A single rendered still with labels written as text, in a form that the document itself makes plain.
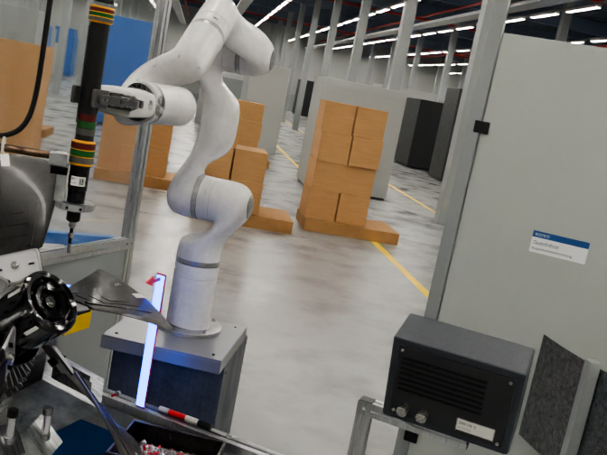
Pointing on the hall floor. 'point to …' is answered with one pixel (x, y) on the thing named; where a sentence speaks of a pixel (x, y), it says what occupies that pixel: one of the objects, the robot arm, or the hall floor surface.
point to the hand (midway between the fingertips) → (89, 97)
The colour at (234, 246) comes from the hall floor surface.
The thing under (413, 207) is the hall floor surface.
